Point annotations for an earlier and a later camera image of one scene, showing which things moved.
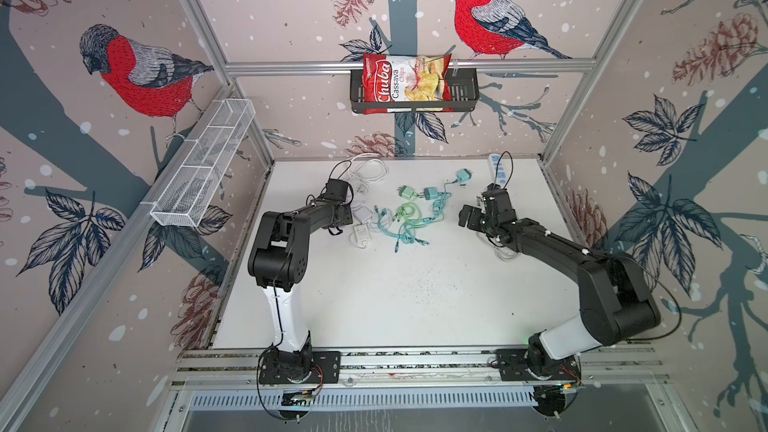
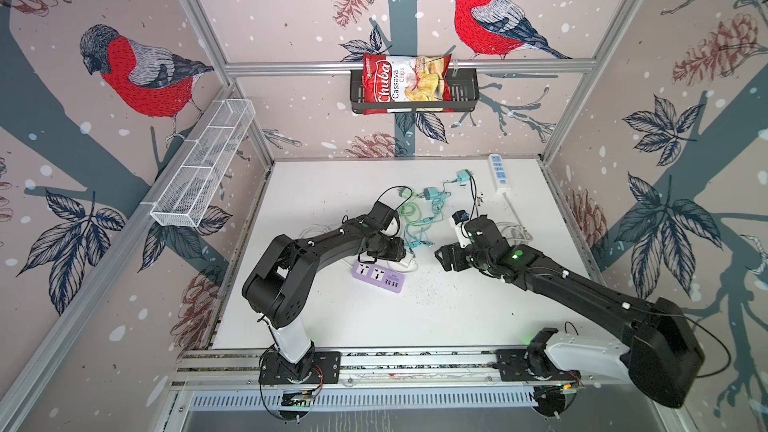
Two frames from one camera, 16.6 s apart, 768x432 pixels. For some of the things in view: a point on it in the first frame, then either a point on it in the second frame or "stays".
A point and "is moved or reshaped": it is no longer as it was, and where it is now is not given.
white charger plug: (361, 233) is moved or reshaped
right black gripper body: (475, 220) to (463, 258)
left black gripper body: (347, 214) to (388, 247)
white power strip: (497, 170) stays
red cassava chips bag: (402, 78) stays
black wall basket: (464, 93) stays
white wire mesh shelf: (184, 200) stays
